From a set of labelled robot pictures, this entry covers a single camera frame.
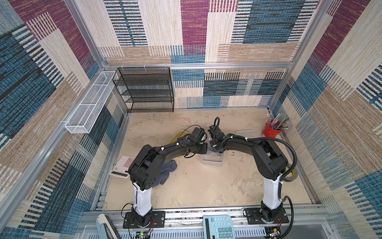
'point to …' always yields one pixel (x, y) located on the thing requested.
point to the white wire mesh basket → (81, 120)
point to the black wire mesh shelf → (145, 89)
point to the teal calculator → (218, 226)
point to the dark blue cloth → (169, 166)
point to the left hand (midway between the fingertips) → (207, 149)
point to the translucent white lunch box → (212, 159)
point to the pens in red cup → (277, 124)
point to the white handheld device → (105, 229)
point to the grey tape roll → (292, 178)
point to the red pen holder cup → (270, 132)
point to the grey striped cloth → (210, 151)
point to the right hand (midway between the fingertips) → (220, 143)
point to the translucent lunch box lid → (245, 132)
